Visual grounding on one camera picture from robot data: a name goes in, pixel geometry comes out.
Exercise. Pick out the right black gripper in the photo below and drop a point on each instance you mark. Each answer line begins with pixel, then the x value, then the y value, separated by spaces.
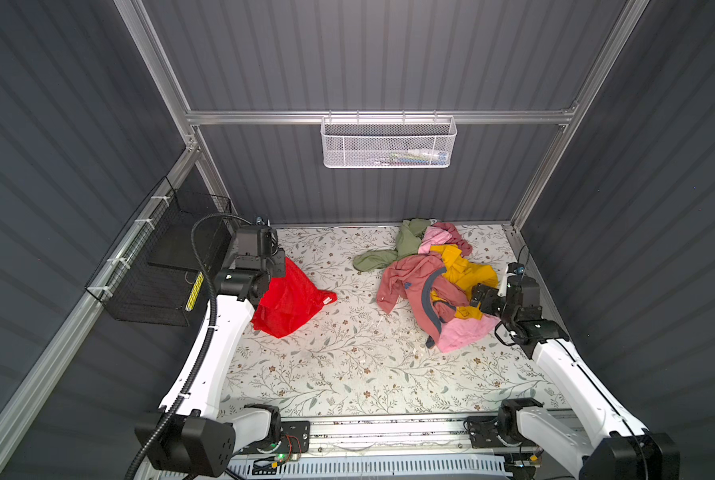
pixel 490 295

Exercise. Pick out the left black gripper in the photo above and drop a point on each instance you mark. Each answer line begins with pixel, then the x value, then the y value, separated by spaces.
pixel 279 259

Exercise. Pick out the red cloth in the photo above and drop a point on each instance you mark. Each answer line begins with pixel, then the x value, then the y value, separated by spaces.
pixel 290 303

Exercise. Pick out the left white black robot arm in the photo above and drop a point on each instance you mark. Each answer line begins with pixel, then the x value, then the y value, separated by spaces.
pixel 186 434

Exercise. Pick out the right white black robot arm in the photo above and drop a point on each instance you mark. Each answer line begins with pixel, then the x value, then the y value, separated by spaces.
pixel 614 443

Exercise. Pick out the yellow cloth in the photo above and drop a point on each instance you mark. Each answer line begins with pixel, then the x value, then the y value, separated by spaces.
pixel 465 275

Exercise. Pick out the light pink cloth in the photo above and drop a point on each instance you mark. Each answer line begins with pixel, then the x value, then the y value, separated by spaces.
pixel 459 333

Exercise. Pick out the maroon pink cloth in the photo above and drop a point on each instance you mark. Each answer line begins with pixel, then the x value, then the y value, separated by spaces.
pixel 443 233

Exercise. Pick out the olive green cloth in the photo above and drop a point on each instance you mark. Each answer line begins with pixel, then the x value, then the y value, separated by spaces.
pixel 407 243

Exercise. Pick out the black pad in basket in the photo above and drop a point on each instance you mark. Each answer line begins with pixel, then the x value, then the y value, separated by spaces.
pixel 174 249

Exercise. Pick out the dusty rose shirt grey trim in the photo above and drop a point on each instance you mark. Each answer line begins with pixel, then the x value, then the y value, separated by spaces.
pixel 433 299

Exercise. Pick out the floral table mat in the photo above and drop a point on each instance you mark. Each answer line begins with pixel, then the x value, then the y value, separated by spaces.
pixel 354 359

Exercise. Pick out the items in white basket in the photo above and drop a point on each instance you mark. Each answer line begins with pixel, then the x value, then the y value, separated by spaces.
pixel 414 158

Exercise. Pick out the black wire basket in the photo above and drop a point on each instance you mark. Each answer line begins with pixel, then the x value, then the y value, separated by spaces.
pixel 153 277

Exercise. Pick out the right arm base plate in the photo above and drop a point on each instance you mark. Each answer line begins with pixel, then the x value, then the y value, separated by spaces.
pixel 484 432

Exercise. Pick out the white wire mesh basket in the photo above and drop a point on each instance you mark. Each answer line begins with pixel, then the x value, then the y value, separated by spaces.
pixel 351 143

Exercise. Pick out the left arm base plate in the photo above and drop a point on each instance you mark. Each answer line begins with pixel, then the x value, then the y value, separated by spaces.
pixel 294 438

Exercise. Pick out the white vented cable duct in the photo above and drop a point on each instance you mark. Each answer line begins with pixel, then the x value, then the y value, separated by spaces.
pixel 376 467

